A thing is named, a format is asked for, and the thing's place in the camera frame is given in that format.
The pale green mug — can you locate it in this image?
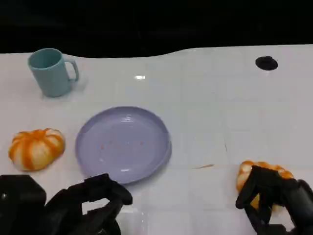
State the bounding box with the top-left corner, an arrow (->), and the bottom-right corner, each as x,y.
27,48 -> 80,98

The lilac plate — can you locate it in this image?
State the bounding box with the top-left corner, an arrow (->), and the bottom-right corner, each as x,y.
75,106 -> 172,185

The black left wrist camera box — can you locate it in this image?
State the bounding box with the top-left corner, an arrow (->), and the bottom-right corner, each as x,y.
0,174 -> 47,235

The black round table grommet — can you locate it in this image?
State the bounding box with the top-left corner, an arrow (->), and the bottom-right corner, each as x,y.
255,56 -> 278,71

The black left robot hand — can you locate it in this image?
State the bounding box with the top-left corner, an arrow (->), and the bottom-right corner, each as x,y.
36,173 -> 134,235

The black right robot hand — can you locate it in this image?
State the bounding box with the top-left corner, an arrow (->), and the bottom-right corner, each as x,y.
235,165 -> 313,235

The orange white toy bread roll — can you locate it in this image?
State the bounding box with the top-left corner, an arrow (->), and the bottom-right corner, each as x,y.
8,128 -> 66,172
236,160 -> 295,213

